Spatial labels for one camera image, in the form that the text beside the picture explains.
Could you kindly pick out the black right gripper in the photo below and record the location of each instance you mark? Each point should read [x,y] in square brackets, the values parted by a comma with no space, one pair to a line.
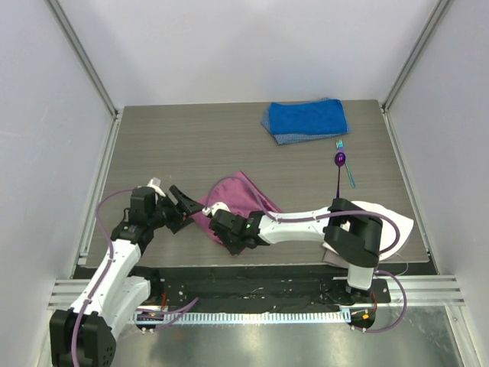
[218,229]

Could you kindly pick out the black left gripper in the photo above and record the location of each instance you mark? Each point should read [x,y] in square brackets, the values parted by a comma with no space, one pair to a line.
[187,205]

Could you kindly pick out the magenta satin napkin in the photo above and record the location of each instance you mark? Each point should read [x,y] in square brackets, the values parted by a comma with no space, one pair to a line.
[242,197]

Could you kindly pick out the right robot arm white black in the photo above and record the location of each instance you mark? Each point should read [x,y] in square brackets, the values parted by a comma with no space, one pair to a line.
[301,227]

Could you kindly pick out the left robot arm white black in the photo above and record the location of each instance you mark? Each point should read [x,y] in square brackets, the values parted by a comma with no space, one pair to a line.
[86,333]

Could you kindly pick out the blue striped cloth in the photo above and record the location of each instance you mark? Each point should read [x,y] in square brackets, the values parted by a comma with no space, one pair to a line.
[290,138]

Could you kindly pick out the iridescent purple spoon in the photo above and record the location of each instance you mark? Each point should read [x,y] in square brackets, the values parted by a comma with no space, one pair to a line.
[339,172]

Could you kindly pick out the iridescent fork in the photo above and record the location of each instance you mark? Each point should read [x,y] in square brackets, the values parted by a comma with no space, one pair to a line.
[340,147]

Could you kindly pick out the blue terry towel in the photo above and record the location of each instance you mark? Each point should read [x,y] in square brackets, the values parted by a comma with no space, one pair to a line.
[323,117]

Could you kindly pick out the white folded cloth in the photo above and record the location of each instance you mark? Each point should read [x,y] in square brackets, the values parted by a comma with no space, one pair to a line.
[393,225]

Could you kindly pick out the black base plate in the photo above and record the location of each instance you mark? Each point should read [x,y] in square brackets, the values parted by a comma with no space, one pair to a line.
[257,289]

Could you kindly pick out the white slotted cable duct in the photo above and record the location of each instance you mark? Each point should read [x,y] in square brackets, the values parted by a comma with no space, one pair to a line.
[342,316]

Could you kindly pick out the aluminium front rail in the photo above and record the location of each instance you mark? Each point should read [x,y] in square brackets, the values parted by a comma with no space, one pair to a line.
[421,290]

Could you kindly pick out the aluminium frame post left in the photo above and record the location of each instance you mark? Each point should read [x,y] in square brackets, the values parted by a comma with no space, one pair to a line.
[70,34]

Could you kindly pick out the aluminium frame post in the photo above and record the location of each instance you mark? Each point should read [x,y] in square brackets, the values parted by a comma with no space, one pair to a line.
[429,29]
[70,34]

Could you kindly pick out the aluminium frame post right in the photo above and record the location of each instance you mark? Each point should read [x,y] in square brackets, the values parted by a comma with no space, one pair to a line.
[429,29]

